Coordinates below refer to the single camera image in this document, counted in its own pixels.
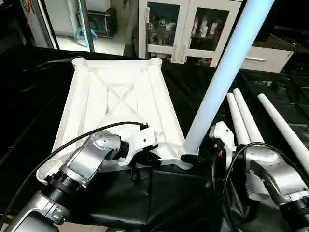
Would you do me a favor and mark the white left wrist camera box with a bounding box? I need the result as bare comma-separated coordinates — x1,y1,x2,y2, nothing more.
116,128,159,167

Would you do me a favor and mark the black work mat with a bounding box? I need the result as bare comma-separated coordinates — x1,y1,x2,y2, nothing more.
0,46,309,232

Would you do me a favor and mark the white glass door cabinet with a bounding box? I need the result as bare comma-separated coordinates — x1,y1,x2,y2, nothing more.
138,0,243,67

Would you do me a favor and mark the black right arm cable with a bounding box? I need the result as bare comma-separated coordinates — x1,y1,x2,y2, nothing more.
211,142,309,232

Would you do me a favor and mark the white drawer unit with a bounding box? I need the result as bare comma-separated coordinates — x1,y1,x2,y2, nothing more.
240,41,295,73

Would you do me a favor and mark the white plastic table top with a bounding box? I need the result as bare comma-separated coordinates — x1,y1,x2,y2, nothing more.
36,57,193,184

